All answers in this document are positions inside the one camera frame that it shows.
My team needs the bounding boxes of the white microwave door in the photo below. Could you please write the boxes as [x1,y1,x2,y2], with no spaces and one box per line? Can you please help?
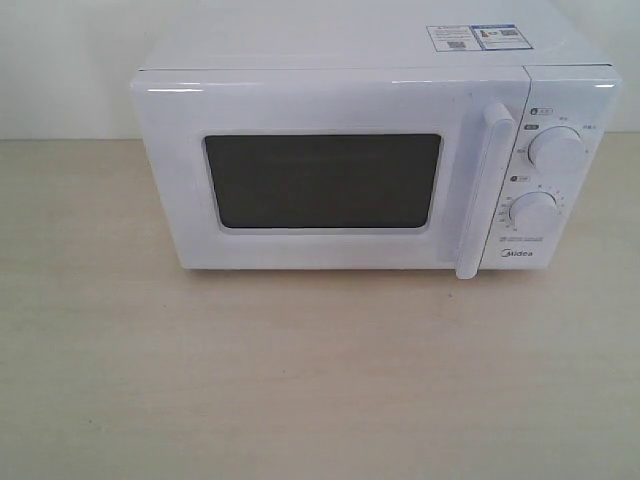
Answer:
[131,67,531,279]

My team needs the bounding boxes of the lower white timer knob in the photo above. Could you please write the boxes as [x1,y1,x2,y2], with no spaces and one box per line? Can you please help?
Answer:
[509,192,559,234]

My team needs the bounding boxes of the upper white control knob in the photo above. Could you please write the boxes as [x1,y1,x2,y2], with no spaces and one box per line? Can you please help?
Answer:
[528,126,587,173]

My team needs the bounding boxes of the warning label sticker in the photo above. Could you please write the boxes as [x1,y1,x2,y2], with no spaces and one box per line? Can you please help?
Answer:
[426,24,533,52]

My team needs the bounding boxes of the white Midea microwave oven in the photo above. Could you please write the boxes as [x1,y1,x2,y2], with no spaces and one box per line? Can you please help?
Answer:
[135,1,621,274]

